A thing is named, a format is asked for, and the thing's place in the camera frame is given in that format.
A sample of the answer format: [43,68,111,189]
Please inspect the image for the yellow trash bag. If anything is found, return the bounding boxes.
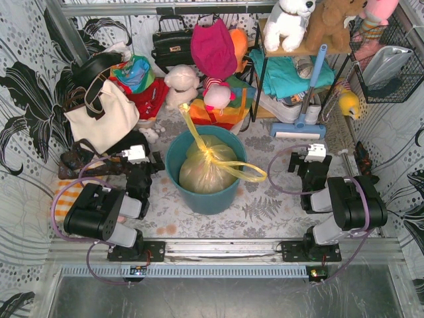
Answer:
[179,103,267,194]

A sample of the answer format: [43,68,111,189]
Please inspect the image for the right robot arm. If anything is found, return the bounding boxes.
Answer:
[281,151,388,262]

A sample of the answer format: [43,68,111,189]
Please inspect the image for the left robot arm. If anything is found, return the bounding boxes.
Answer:
[64,152,166,264]

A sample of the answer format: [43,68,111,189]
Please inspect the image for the brown patterned bag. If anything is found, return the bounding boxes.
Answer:
[58,139,133,180]

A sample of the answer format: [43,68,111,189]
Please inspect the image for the teal trash bin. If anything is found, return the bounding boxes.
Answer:
[164,125,247,215]

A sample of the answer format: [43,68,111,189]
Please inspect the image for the cream canvas tote bag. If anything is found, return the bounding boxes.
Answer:
[65,79,140,153]

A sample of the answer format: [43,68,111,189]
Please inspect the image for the colourful printed bag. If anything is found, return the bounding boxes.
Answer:
[109,55,155,95]

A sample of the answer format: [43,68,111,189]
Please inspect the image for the magenta fabric bag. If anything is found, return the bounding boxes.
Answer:
[190,18,237,80]

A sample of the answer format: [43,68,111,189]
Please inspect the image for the pink case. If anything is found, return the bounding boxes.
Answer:
[117,216,127,223]

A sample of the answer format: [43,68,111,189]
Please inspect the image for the small white plush toy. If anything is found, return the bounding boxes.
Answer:
[138,127,166,144]

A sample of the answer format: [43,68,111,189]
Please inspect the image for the grey chenille mop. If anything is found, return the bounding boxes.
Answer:
[324,106,358,176]

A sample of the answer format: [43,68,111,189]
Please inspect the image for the blue floor sweeper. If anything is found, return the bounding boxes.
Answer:
[270,44,328,140]

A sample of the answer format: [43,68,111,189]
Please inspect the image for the dark butterfly ornament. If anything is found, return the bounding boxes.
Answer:
[354,141,380,185]

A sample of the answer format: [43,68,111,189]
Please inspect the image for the white shoes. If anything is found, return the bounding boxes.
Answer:
[259,95,321,125]

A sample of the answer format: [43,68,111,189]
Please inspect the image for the orange checked cloth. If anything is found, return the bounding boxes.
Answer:
[54,177,106,223]

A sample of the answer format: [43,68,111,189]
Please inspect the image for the red cloth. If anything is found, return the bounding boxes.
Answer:
[127,78,170,120]

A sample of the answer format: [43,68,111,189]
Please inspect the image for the yellow plush duck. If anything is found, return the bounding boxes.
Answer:
[335,81,360,120]

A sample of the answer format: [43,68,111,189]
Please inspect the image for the teal folded cloth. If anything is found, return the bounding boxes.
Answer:
[249,49,335,99]

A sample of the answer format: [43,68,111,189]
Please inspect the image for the rainbow striped cloth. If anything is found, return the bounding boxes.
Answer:
[189,76,256,130]

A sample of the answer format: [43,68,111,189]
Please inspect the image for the cream plush lamb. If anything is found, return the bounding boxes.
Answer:
[164,64,200,109]

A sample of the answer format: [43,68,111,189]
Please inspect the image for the pink plush doll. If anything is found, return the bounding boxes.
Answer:
[203,77,236,111]

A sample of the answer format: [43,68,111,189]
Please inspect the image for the black hat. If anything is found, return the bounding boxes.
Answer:
[72,52,123,88]

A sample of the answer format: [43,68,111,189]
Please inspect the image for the black metal shelf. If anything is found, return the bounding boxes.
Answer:
[248,18,362,123]

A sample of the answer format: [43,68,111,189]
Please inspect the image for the silver foil pouch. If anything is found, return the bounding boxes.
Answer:
[362,46,414,86]

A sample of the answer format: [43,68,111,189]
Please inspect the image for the black leather handbag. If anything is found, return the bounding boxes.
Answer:
[151,15,195,74]

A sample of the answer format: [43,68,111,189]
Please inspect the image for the brown teddy bear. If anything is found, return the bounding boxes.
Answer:
[305,0,367,52]

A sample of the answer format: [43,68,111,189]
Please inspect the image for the orange plush toy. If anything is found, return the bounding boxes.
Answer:
[229,28,248,73]

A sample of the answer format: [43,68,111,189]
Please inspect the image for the white plush dog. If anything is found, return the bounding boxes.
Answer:
[263,0,316,52]

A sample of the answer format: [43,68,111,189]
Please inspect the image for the pink plush toy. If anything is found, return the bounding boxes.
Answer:
[352,0,399,61]

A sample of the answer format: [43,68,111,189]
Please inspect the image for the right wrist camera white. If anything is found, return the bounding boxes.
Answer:
[304,143,327,162]

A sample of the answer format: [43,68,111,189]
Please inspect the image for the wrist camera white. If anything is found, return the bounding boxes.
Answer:
[304,143,327,162]
[121,144,147,164]

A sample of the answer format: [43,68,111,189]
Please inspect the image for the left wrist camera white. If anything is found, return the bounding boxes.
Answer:
[121,144,147,164]

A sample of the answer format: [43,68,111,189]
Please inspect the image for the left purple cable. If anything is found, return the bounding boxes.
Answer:
[50,155,146,286]

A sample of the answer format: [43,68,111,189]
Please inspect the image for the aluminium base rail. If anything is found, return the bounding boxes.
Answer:
[46,237,405,265]

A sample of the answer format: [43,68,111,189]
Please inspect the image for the black wire basket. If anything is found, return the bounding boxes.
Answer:
[350,16,423,103]

